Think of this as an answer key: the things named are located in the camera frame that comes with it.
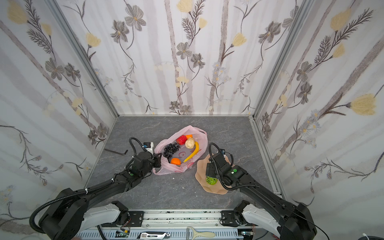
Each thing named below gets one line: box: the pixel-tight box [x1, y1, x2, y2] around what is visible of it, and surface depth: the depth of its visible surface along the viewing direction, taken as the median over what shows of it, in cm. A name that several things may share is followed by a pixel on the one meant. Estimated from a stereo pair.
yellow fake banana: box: [183, 141, 199, 163], surface depth 100 cm
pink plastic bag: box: [152, 125, 208, 175], surface depth 95 cm
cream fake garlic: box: [185, 137, 195, 149], surface depth 100 cm
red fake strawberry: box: [176, 135, 188, 146], surface depth 102 cm
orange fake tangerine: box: [170, 157, 182, 165], surface depth 90 cm
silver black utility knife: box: [136, 231, 171, 240], surface depth 70 cm
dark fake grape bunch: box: [163, 142, 180, 159], surface depth 98 cm
